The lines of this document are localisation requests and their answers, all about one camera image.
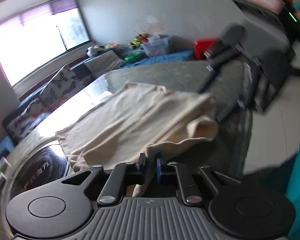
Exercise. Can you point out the stuffed toys on sofa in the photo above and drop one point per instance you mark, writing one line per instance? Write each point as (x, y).
(140, 40)

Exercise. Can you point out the round black induction cooktop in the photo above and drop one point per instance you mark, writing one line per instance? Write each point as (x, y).
(45, 172)

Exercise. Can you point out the green bowl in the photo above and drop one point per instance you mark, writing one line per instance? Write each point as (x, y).
(133, 57)

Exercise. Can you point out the cream garment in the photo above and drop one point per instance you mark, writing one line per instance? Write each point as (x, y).
(140, 115)

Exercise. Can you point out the large butterfly print pillow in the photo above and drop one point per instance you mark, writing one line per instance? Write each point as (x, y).
(61, 85)

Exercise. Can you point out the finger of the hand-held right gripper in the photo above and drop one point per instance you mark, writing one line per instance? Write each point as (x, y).
(212, 75)
(230, 110)

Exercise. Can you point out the panda plush toy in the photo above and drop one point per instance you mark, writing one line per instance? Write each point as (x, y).
(95, 50)

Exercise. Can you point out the colourful plush toys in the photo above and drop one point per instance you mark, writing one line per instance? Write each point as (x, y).
(112, 46)

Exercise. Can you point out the window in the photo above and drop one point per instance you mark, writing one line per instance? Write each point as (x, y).
(40, 42)

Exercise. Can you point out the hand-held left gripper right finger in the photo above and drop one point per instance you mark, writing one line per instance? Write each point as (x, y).
(159, 171)

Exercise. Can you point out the red plastic stool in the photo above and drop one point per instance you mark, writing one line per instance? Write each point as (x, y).
(202, 46)

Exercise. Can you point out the green tissue pack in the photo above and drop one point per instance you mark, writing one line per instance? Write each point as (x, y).
(3, 167)

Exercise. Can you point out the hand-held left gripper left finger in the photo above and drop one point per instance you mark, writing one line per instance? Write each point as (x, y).
(143, 166)

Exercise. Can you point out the clear plastic storage box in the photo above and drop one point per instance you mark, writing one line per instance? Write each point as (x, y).
(156, 46)

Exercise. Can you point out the flat butterfly print pillow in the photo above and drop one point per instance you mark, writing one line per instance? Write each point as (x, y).
(25, 120)

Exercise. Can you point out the blue sofa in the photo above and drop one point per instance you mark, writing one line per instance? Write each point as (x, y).
(155, 59)

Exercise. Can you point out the grey pillow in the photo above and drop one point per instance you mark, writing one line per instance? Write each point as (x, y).
(105, 63)

